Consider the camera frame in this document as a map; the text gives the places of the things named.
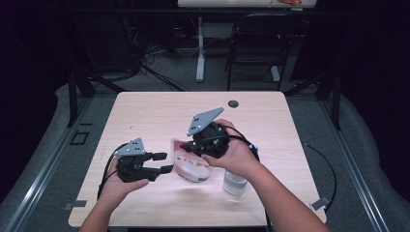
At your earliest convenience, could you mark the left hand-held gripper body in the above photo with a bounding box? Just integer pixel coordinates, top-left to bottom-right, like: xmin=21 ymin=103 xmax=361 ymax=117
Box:
xmin=113 ymin=137 xmax=162 ymax=184

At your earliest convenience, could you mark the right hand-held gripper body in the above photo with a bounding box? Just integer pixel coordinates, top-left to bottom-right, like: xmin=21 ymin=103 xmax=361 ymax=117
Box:
xmin=187 ymin=106 xmax=230 ymax=160

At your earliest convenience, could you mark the pink spouted refill pouch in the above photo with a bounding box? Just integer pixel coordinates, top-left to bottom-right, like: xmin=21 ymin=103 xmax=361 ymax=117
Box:
xmin=170 ymin=138 xmax=213 ymax=184

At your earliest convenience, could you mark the clear plastic jar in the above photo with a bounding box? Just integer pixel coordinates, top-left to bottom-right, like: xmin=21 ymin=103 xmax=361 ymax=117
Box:
xmin=222 ymin=170 xmax=249 ymax=197

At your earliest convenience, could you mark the person's left hand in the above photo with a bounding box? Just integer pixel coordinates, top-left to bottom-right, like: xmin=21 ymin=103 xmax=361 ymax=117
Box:
xmin=98 ymin=158 xmax=150 ymax=209

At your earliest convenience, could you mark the person's right hand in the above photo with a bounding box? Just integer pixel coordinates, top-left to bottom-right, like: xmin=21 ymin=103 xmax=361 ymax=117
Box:
xmin=201 ymin=119 xmax=263 ymax=180

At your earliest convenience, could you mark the grey tape strip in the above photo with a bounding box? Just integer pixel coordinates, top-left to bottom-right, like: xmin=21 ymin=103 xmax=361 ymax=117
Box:
xmin=63 ymin=199 xmax=88 ymax=211

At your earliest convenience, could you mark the white desk leg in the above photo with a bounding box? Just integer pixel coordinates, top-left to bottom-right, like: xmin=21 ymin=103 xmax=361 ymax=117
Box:
xmin=195 ymin=16 xmax=207 ymax=83

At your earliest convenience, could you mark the black metal stand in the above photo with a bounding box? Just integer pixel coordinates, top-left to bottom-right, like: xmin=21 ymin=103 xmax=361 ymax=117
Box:
xmin=283 ymin=68 xmax=343 ymax=131
xmin=66 ymin=68 xmax=128 ymax=128

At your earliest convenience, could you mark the black folding chair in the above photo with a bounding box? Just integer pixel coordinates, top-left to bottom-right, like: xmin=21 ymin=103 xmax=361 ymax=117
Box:
xmin=224 ymin=13 xmax=308 ymax=92

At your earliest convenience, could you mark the pale wooden desk top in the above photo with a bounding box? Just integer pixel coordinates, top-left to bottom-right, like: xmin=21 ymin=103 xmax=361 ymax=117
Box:
xmin=177 ymin=0 xmax=319 ymax=9

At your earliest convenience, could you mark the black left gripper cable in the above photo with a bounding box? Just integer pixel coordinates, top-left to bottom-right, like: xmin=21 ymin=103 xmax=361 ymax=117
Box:
xmin=97 ymin=142 xmax=131 ymax=201

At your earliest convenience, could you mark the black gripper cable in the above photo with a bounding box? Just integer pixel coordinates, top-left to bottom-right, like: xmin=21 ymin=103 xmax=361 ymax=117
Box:
xmin=97 ymin=142 xmax=131 ymax=201
xmin=221 ymin=125 xmax=338 ymax=232

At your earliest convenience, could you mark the bundle of black floor cables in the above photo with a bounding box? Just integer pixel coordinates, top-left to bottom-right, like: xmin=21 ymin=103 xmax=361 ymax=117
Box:
xmin=121 ymin=14 xmax=191 ymax=93

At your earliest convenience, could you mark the aluminium floor rail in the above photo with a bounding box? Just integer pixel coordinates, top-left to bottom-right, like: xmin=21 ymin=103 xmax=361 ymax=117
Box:
xmin=318 ymin=100 xmax=392 ymax=232
xmin=2 ymin=96 xmax=95 ymax=232

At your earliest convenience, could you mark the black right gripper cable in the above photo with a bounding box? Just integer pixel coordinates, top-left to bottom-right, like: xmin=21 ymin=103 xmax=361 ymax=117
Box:
xmin=221 ymin=125 xmax=338 ymax=232

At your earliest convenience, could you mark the grey cable plug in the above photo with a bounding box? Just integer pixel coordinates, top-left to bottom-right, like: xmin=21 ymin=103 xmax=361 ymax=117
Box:
xmin=310 ymin=195 xmax=332 ymax=212

